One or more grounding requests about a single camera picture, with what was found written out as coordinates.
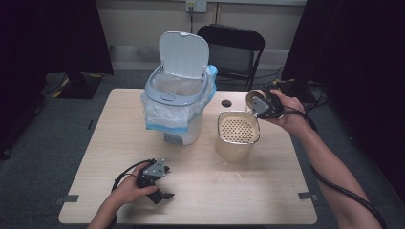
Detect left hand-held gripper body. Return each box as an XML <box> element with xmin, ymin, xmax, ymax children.
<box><xmin>137</xmin><ymin>157</ymin><xmax>166</xmax><ymax>191</ymax></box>

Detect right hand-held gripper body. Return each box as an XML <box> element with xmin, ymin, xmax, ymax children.
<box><xmin>252</xmin><ymin>94</ymin><xmax>285</xmax><ymax>120</ymax></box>

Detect brown paper cup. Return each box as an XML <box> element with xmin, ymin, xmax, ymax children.
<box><xmin>245</xmin><ymin>89</ymin><xmax>269</xmax><ymax>109</ymax></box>

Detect beige draining container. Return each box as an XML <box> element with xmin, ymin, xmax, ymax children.
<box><xmin>214</xmin><ymin>110</ymin><xmax>262</xmax><ymax>163</ymax></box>

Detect white grey lidded trash bin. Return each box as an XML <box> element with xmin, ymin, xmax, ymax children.
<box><xmin>143</xmin><ymin>31</ymin><xmax>218</xmax><ymax>147</ymax></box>

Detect person's left hand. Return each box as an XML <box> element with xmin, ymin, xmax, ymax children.
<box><xmin>109</xmin><ymin>162</ymin><xmax>159</xmax><ymax>208</ymax></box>

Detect person's right hand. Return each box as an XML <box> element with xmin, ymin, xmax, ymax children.
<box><xmin>266</xmin><ymin>90</ymin><xmax>309</xmax><ymax>137</ymax></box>

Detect perforated beige strainer insert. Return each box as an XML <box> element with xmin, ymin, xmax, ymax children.
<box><xmin>218</xmin><ymin>112</ymin><xmax>260</xmax><ymax>144</ymax></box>

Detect black stand base striped tape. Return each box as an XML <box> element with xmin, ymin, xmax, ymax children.
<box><xmin>39</xmin><ymin>71</ymin><xmax>105</xmax><ymax>100</ymax></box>
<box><xmin>272</xmin><ymin>77</ymin><xmax>327</xmax><ymax>104</ymax></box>

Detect clear blue-edged plastic bin bag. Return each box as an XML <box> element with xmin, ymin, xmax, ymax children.
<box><xmin>139</xmin><ymin>65</ymin><xmax>219</xmax><ymax>135</ymax></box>

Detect black folding chair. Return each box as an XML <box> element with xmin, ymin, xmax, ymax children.
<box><xmin>196</xmin><ymin>23</ymin><xmax>266</xmax><ymax>92</ymax></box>

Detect grey tape strip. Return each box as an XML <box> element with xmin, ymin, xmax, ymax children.
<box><xmin>297</xmin><ymin>191</ymin><xmax>320</xmax><ymax>202</ymax></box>
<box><xmin>53</xmin><ymin>194</ymin><xmax>80</xmax><ymax>205</ymax></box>

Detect black curtain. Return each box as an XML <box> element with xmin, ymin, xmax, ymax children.
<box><xmin>0</xmin><ymin>0</ymin><xmax>115</xmax><ymax>160</ymax></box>
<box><xmin>279</xmin><ymin>0</ymin><xmax>405</xmax><ymax>204</ymax></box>

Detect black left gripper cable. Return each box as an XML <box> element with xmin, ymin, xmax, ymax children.
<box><xmin>111</xmin><ymin>158</ymin><xmax>157</xmax><ymax>192</ymax></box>

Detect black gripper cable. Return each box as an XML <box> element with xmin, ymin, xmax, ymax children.
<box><xmin>281</xmin><ymin>106</ymin><xmax>388</xmax><ymax>229</ymax></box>
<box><xmin>111</xmin><ymin>158</ymin><xmax>157</xmax><ymax>192</ymax></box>

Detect black floor cables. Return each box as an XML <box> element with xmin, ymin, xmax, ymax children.
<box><xmin>254</xmin><ymin>67</ymin><xmax>330</xmax><ymax>132</ymax></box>

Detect white wall socket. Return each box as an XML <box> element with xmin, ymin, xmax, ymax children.
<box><xmin>185</xmin><ymin>0</ymin><xmax>208</xmax><ymax>13</ymax></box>

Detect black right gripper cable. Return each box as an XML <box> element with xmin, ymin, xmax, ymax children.
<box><xmin>281</xmin><ymin>106</ymin><xmax>388</xmax><ymax>229</ymax></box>

